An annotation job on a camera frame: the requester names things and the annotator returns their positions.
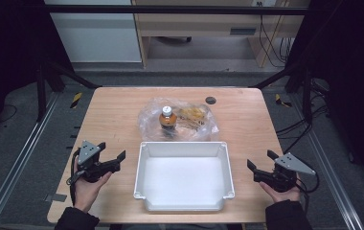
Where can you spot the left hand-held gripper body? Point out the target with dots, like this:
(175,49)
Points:
(89,167)

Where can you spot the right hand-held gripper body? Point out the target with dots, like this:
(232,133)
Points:
(280,180)

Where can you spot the person's right hand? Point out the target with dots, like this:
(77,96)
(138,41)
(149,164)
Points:
(282,195)

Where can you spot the person's left hand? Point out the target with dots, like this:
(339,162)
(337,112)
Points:
(87,193)

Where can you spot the clear plastic bag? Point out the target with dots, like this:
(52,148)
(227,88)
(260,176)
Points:
(151,123)

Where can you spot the grey tape patch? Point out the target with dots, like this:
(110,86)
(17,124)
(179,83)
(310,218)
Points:
(55,197)

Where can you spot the yellow black tape strip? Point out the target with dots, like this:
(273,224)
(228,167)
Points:
(76,100)
(280,100)

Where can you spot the orange bottle with white cap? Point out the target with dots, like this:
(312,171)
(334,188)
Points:
(168,119)

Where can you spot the white plastic tray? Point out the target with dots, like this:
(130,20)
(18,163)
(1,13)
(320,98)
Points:
(185,179)

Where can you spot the yellow snack packet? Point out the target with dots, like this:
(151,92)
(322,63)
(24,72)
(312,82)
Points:
(194,115)

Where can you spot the dark round table grommet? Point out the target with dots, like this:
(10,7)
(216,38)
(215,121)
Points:
(210,100)

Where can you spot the white cabinet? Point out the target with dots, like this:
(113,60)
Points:
(97,35)

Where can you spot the aluminium floor rail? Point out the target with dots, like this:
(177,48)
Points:
(330,172)
(17,159)

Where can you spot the black metal frame stand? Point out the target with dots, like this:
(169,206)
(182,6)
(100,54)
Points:
(41,92)
(306,92)

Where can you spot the black horizontal frame bar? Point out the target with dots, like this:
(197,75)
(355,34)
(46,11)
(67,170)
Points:
(170,9)

